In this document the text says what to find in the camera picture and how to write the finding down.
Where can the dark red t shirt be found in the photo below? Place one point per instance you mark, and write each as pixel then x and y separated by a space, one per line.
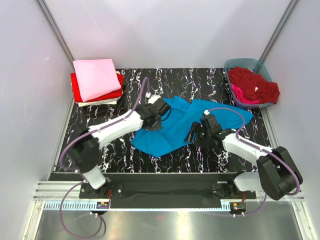
pixel 255 87

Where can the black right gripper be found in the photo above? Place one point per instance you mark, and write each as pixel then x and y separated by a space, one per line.
pixel 196 128

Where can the folded pink t shirt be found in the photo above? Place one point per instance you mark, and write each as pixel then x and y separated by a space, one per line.
pixel 96 78

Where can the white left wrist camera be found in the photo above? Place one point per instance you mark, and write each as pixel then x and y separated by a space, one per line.
pixel 151 99

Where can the folded cream t shirt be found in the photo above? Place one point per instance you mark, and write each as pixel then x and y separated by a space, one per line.
pixel 111 101

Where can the translucent blue plastic basket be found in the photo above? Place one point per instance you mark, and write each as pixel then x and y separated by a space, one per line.
pixel 253 65

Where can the folded red t shirt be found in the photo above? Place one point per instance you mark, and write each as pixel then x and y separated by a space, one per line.
pixel 109 96

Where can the magenta t shirt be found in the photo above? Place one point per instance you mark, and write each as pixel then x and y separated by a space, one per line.
pixel 239 94

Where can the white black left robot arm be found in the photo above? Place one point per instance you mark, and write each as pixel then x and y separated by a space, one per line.
pixel 84 150

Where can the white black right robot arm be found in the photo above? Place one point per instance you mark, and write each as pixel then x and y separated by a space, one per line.
pixel 277 175

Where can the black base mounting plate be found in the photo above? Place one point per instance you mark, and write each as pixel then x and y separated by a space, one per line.
pixel 200 202

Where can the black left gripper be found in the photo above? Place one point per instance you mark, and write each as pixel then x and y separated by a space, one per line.
pixel 157 126

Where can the blue t shirt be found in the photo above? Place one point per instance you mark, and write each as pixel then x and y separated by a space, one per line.
pixel 175 129

